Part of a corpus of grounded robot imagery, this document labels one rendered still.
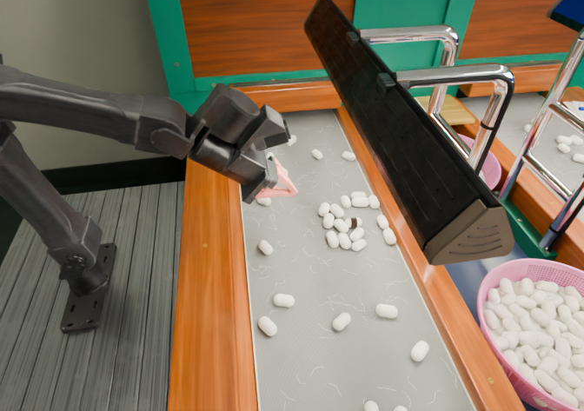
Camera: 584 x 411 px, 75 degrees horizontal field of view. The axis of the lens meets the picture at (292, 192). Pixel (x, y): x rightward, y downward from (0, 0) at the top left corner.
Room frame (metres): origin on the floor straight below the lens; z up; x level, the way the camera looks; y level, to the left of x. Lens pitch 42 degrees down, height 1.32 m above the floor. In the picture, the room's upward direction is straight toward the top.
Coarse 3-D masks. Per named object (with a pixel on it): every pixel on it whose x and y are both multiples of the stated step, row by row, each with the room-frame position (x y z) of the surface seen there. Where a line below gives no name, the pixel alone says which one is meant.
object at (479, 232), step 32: (320, 0) 0.80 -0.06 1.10; (320, 32) 0.71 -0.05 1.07; (352, 64) 0.54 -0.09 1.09; (384, 64) 0.48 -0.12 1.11; (352, 96) 0.48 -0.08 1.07; (384, 96) 0.42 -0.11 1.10; (384, 128) 0.38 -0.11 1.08; (416, 128) 0.34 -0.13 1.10; (384, 160) 0.34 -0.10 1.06; (416, 160) 0.31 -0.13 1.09; (448, 160) 0.28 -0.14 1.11; (416, 192) 0.27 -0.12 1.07; (448, 192) 0.25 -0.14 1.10; (480, 192) 0.23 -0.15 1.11; (416, 224) 0.24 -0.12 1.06; (448, 224) 0.22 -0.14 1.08; (480, 224) 0.21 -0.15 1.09; (448, 256) 0.21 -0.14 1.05; (480, 256) 0.22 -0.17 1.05
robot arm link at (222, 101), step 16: (208, 96) 0.51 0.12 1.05; (224, 96) 0.48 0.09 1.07; (240, 96) 0.51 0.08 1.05; (208, 112) 0.48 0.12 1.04; (224, 112) 0.48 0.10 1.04; (240, 112) 0.47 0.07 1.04; (256, 112) 0.50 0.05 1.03; (160, 128) 0.45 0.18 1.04; (192, 128) 0.48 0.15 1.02; (224, 128) 0.47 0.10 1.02; (240, 128) 0.48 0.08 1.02; (160, 144) 0.44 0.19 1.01; (176, 144) 0.45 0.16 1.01; (192, 144) 0.45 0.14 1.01
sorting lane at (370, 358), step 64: (320, 128) 0.92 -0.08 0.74; (320, 192) 0.64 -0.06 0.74; (256, 256) 0.46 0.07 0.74; (320, 256) 0.46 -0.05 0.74; (384, 256) 0.46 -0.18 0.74; (256, 320) 0.33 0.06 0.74; (320, 320) 0.33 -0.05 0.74; (384, 320) 0.33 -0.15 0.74; (256, 384) 0.22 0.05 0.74; (320, 384) 0.22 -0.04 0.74; (384, 384) 0.22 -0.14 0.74; (448, 384) 0.22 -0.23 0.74
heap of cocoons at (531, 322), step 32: (512, 288) 0.38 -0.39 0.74; (544, 288) 0.39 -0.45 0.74; (512, 320) 0.32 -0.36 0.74; (544, 320) 0.32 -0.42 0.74; (576, 320) 0.33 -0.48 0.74; (512, 352) 0.27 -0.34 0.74; (544, 352) 0.28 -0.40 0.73; (576, 352) 0.28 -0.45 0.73; (544, 384) 0.22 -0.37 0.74; (576, 384) 0.22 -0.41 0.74
